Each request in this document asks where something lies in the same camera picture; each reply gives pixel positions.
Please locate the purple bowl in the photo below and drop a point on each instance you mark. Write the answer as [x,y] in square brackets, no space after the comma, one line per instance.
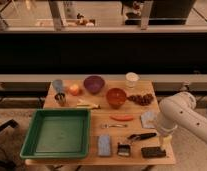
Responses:
[94,84]

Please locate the blue sponge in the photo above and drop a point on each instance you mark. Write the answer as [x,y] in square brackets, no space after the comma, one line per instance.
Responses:
[104,145]

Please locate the red bowl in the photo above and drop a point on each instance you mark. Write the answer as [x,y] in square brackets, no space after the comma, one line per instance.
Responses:
[116,97]

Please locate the green plastic tray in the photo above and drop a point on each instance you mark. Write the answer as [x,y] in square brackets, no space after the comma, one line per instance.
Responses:
[57,134]

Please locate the black handled peeler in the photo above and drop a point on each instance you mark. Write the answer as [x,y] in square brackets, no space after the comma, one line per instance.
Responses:
[138,137]

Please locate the apple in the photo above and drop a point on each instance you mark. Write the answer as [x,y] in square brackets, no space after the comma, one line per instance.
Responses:
[74,90]

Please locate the bunch of dark grapes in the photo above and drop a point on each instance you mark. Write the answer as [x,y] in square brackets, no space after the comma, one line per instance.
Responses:
[142,100]

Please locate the blue cup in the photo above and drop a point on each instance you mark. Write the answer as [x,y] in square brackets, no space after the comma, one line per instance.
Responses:
[58,85]

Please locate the wooden table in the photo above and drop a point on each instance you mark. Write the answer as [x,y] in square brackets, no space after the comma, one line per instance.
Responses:
[118,135]

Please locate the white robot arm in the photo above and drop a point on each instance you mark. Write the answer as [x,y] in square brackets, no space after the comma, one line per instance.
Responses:
[178,110]

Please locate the black eraser block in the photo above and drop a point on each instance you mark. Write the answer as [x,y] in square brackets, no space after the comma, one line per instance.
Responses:
[153,152]

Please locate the white cup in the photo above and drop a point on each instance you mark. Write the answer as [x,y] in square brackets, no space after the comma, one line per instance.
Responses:
[131,79]

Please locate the metal cup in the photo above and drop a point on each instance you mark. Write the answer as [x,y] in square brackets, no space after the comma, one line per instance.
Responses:
[60,99]

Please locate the metal fork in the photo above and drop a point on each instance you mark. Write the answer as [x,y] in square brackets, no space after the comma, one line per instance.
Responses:
[114,125]

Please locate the grey-blue cloth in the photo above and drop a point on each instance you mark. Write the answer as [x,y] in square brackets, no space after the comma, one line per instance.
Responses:
[147,120]

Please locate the orange carrot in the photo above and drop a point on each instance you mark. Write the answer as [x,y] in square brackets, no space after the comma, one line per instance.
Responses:
[122,118]

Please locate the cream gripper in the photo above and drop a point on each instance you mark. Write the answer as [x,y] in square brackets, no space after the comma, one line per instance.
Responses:
[164,141]

